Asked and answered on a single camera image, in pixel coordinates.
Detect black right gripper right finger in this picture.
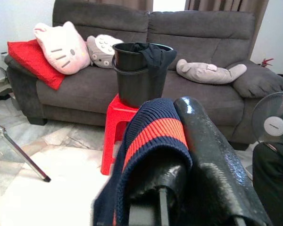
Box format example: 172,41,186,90
173,96,274,226

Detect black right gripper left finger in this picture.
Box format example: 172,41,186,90
126,162,189,226

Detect navy garment orange stripe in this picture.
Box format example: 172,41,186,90
91,97,194,226

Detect grey standing fan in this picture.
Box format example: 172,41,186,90
250,91,283,145

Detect long grey plush pillow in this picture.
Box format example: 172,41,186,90
175,58,248,85

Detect red plastic stool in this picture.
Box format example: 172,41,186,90
100,92,143,177

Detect small red plant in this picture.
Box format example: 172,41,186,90
261,57,275,68

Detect black garment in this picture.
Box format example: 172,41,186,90
131,42,178,82

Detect black plastic bucket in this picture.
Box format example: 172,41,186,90
111,42,175,109

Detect dark grey sofa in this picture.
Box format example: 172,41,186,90
4,0,283,151

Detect grey totoro pillow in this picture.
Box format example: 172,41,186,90
85,34,125,70

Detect silver metal clothes rack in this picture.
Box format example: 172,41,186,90
0,103,52,184

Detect pink cat face pillow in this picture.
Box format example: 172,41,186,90
33,21,92,76

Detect red cushion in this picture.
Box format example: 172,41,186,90
7,39,66,91

